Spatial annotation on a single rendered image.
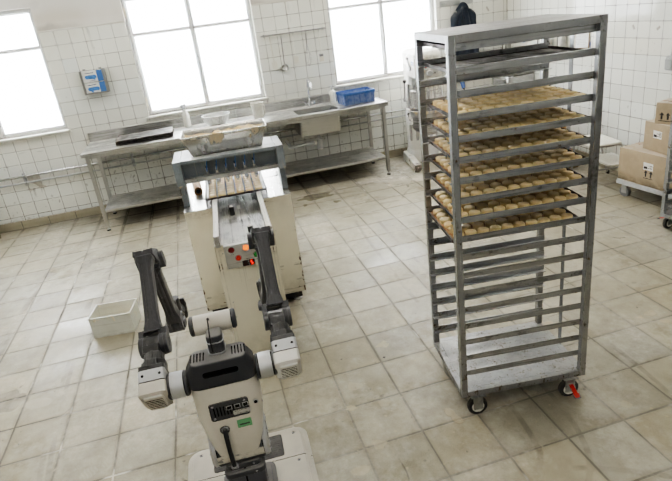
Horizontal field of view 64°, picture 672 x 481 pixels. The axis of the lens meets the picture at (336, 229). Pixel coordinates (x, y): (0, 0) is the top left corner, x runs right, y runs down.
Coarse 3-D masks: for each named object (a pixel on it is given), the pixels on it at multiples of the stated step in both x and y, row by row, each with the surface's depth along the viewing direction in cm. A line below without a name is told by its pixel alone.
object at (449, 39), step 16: (448, 48) 205; (448, 64) 207; (448, 80) 210; (448, 96) 213; (448, 112) 216; (464, 304) 247; (464, 320) 250; (464, 336) 254; (464, 352) 257; (464, 368) 261; (464, 384) 264
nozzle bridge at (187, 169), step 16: (272, 144) 360; (176, 160) 351; (192, 160) 347; (208, 160) 349; (224, 160) 360; (240, 160) 362; (256, 160) 364; (272, 160) 367; (176, 176) 348; (192, 176) 359; (208, 176) 356; (224, 176) 358
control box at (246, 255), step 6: (246, 240) 300; (228, 246) 296; (234, 246) 297; (240, 246) 298; (228, 252) 297; (234, 252) 298; (240, 252) 299; (246, 252) 300; (252, 252) 300; (228, 258) 298; (234, 258) 299; (246, 258) 301; (252, 258) 302; (228, 264) 300; (234, 264) 300; (240, 264) 301; (252, 264) 303
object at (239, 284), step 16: (224, 208) 356; (240, 208) 352; (256, 208) 348; (224, 224) 328; (240, 224) 325; (256, 224) 321; (224, 240) 304; (240, 240) 301; (224, 256) 301; (272, 256) 307; (224, 272) 304; (240, 272) 306; (256, 272) 308; (224, 288) 308; (240, 288) 310; (256, 288) 312; (240, 304) 313; (256, 304) 315; (240, 320) 317; (256, 320) 319; (240, 336) 320; (256, 336) 323; (256, 352) 327
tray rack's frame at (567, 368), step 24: (480, 24) 242; (504, 24) 223; (528, 24) 206; (552, 24) 206; (576, 24) 208; (600, 24) 209; (600, 48) 212; (600, 72) 216; (600, 96) 219; (600, 120) 223; (456, 336) 310; (480, 336) 308; (528, 336) 302; (552, 336) 299; (456, 360) 290; (480, 360) 288; (504, 360) 285; (552, 360) 281; (576, 360) 278; (456, 384) 274; (480, 384) 270; (504, 384) 268; (528, 384) 269; (480, 408) 270
